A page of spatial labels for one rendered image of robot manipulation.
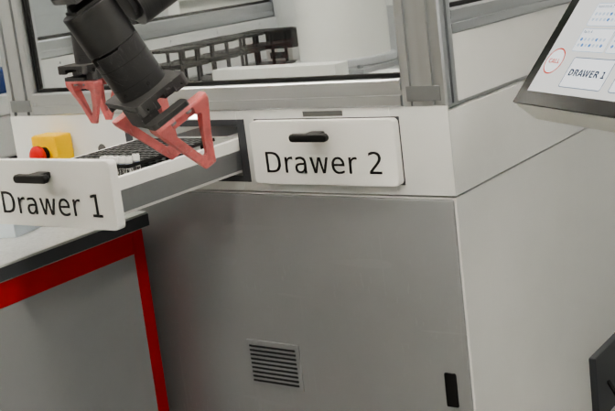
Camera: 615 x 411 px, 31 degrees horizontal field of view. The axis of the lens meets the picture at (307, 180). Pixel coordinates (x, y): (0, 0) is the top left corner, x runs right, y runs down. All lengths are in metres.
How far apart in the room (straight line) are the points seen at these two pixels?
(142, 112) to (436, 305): 0.82
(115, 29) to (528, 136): 1.02
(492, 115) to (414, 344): 0.40
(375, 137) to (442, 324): 0.32
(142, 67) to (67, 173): 0.63
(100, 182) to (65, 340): 0.40
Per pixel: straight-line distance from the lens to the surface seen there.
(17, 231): 2.07
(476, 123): 1.80
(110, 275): 2.07
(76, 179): 1.75
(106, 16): 1.14
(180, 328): 2.17
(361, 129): 1.77
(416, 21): 1.71
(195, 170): 1.86
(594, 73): 1.46
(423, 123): 1.74
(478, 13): 1.83
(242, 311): 2.05
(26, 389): 1.96
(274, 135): 1.88
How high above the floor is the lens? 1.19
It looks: 11 degrees down
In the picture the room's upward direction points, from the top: 7 degrees counter-clockwise
